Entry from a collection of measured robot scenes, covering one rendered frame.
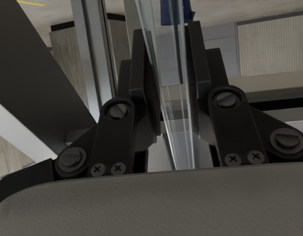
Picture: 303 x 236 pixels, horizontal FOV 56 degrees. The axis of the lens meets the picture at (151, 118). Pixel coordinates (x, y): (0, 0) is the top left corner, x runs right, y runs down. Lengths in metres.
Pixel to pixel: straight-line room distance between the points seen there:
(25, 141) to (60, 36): 5.86
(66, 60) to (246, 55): 6.47
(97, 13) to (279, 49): 9.99
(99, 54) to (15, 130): 0.27
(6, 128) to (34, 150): 0.03
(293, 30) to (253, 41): 1.21
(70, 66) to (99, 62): 5.47
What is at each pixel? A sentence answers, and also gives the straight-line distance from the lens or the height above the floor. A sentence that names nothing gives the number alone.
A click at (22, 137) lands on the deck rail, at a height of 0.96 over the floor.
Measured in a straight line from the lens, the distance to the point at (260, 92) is 0.56.
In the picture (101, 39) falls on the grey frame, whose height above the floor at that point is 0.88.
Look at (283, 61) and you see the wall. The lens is 10.35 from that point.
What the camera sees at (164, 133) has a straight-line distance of 0.19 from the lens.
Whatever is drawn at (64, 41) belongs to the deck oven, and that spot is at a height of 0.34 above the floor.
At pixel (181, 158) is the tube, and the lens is 0.19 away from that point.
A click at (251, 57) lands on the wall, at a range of 10.40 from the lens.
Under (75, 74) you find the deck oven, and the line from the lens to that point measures 5.84.
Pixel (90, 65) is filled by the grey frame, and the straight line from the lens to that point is 0.43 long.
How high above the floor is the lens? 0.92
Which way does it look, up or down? 11 degrees up
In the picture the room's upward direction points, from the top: 173 degrees clockwise
